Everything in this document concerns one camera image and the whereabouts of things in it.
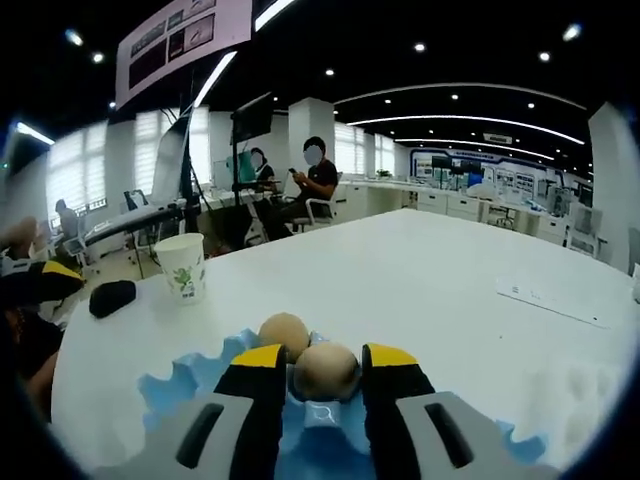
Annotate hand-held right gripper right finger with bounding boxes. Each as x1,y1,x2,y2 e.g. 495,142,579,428
360,342,561,480

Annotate white paper cup green print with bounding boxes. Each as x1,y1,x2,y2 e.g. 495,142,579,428
153,232,208,306

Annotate white mesh chair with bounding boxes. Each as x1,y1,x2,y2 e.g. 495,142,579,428
567,204,609,256

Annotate white office chair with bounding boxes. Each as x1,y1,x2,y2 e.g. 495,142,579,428
292,197,339,234

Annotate single beige egg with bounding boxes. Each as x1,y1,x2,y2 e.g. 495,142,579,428
258,312,311,357
293,342,360,401

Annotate blue wall display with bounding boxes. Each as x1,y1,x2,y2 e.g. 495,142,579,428
409,144,591,201

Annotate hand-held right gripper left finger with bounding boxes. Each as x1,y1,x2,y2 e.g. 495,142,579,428
92,343,289,480

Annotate person's left hand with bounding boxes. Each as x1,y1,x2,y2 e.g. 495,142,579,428
0,215,54,261

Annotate grey backed monitor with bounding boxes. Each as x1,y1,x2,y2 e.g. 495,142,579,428
152,104,196,201

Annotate black folding table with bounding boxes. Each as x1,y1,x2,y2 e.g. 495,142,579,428
82,197,189,246

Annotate black monitor on stand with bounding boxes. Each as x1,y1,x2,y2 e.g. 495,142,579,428
230,92,275,146

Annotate black pouch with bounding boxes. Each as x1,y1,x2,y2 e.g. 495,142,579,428
88,279,139,318

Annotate long white counter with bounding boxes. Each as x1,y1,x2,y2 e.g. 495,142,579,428
339,179,571,236

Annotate white flat strip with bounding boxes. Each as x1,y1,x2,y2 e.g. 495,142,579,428
495,273,612,330

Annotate blue egg tray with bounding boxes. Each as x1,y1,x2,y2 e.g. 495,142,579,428
137,327,546,480

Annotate large hanging screen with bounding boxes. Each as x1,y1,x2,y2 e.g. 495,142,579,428
114,0,253,109

